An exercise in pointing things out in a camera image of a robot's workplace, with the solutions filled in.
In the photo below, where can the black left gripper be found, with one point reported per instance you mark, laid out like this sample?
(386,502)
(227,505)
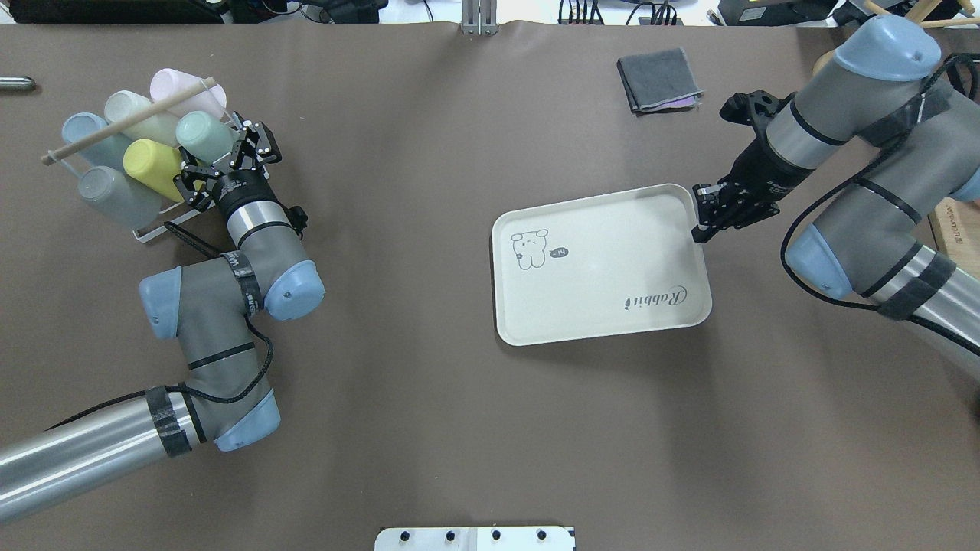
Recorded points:
(235,188)

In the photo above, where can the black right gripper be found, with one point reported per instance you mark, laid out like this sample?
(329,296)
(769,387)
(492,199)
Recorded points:
(754,170)

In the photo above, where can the green cup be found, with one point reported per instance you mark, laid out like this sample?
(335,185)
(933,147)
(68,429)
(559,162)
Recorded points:
(204,136)

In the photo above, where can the cream rabbit tray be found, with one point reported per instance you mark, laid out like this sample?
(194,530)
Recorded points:
(616,263)

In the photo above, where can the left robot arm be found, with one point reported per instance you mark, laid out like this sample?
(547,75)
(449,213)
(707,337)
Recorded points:
(208,307)

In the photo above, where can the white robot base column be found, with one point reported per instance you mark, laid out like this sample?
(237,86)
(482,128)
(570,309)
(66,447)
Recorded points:
(533,537)

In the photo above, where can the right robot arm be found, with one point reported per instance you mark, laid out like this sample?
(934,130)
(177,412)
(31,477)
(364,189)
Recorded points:
(886,86)

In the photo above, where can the yellow cup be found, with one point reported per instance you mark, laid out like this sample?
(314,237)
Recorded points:
(154,165)

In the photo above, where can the pink cup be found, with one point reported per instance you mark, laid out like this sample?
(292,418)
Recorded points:
(168,82)

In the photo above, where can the grey cup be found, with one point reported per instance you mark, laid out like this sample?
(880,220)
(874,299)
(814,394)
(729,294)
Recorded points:
(119,197)

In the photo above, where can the grey folded cloth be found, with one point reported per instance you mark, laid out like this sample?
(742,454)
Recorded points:
(658,80)

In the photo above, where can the aluminium frame post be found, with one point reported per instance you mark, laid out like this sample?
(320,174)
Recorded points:
(479,17)

